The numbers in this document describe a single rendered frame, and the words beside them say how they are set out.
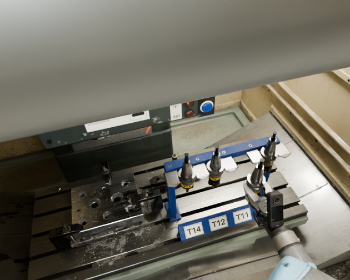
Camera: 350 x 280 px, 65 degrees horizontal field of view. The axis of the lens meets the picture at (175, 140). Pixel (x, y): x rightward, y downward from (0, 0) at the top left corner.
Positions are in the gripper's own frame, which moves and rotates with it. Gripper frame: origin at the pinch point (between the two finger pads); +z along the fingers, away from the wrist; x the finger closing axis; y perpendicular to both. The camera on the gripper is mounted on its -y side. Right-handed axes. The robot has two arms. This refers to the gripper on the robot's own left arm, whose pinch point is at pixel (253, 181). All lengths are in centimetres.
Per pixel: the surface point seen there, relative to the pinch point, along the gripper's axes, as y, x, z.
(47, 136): -37, -59, 4
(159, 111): -37.9, -31.5, 3.7
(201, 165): -1.4, -15.7, 11.1
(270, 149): -5.9, 9.7, 7.4
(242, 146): -2.7, 2.1, 14.3
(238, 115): 59, 47, 94
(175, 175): -1.3, -26.4, 10.0
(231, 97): 50, 46, 105
